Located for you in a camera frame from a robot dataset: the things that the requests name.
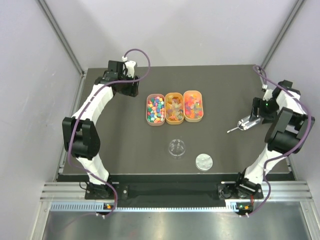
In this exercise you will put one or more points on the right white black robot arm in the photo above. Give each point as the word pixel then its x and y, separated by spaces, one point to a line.
pixel 290 125

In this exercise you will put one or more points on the orange tray of star candies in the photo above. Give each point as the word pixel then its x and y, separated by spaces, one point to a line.
pixel 193 106

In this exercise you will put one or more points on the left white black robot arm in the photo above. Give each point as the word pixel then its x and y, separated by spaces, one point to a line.
pixel 80 136

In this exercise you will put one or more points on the clear round plastic jar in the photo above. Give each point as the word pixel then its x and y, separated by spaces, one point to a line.
pixel 176 148

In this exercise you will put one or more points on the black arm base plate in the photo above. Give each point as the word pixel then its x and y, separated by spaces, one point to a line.
pixel 212 190

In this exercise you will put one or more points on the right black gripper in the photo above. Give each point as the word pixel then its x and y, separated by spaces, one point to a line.
pixel 258 103

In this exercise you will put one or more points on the clear round jar lid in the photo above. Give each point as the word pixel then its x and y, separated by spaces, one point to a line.
pixel 204 162

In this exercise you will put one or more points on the yellow tray of popsicle candies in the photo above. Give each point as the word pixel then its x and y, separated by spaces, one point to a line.
pixel 174 108

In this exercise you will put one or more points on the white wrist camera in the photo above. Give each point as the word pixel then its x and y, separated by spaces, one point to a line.
pixel 268 92
pixel 129 67

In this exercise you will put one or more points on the pink tray of block candies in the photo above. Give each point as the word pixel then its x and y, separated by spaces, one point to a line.
pixel 155 109

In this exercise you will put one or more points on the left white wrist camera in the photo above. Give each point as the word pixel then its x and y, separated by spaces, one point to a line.
pixel 129 67

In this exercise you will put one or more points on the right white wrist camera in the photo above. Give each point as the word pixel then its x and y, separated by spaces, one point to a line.
pixel 268 92

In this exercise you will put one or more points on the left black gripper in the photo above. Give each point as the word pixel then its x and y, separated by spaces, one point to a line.
pixel 130 89

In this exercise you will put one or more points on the silver metal scoop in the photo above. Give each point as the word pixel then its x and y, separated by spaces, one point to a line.
pixel 245 124

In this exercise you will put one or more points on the slotted cable duct rail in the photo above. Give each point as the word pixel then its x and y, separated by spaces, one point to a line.
pixel 103 207

